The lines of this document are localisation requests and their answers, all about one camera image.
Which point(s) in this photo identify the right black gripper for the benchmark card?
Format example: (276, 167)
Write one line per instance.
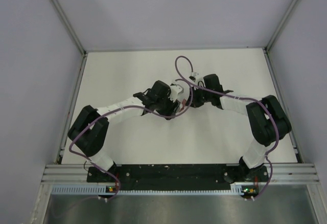
(195, 103)

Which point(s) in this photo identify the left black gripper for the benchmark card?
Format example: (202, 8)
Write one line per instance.
(172, 107)

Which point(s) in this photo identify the red weekly pill organizer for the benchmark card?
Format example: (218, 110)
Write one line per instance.
(182, 105)

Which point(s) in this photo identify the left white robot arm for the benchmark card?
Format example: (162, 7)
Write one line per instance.
(91, 125)

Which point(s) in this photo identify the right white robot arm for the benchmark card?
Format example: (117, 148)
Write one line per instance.
(267, 119)

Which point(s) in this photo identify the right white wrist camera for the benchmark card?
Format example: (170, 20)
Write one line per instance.
(196, 79)

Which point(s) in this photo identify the right aluminium frame post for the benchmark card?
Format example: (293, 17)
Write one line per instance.
(282, 23)

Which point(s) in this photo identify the aluminium frame post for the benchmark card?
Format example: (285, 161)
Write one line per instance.
(282, 23)
(68, 26)

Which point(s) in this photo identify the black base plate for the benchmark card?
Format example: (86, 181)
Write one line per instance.
(173, 177)

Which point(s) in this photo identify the left aluminium frame post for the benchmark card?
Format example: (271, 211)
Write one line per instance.
(68, 26)

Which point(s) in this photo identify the grey slotted cable duct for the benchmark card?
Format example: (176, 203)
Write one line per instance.
(109, 190)

